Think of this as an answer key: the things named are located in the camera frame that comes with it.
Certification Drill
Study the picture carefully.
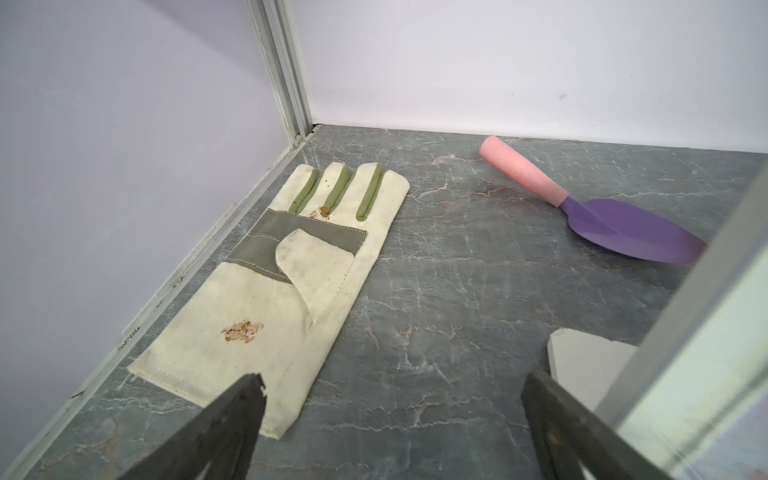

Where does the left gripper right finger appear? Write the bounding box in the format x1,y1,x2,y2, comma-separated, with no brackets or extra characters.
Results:
521,371,669,480

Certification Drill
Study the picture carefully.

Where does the pink purple toy trowel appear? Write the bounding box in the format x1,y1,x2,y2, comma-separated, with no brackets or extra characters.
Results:
479,136,707,264

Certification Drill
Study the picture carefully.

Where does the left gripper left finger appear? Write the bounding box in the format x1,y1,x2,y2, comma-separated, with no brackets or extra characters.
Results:
121,374,267,479

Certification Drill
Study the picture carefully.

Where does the white menu holder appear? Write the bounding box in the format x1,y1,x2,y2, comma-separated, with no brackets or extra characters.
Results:
547,174,767,479

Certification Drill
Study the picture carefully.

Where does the restaurant special menu sheet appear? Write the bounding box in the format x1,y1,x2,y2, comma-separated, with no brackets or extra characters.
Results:
617,252,767,479

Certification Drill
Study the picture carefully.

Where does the white green work glove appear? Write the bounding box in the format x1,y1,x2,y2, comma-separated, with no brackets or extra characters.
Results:
130,162,410,439

